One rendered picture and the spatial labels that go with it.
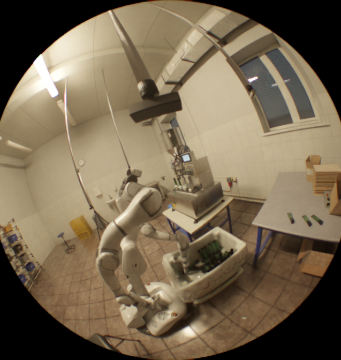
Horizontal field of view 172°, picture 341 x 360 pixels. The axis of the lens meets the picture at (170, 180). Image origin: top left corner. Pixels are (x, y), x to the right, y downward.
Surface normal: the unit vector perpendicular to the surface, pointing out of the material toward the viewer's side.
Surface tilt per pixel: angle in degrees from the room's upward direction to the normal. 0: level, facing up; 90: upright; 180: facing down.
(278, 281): 0
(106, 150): 90
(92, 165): 90
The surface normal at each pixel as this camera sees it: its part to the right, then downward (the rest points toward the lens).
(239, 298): -0.35, -0.92
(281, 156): -0.84, 0.39
